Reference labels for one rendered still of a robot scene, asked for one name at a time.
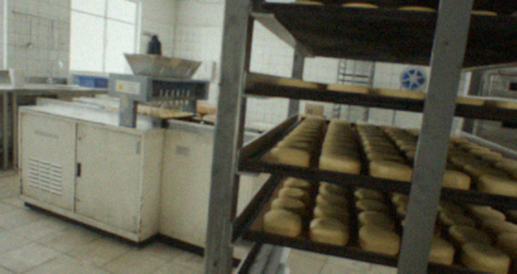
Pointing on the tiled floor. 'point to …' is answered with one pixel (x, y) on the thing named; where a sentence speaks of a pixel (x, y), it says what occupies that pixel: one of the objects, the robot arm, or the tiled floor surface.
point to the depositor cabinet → (91, 172)
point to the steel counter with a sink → (49, 87)
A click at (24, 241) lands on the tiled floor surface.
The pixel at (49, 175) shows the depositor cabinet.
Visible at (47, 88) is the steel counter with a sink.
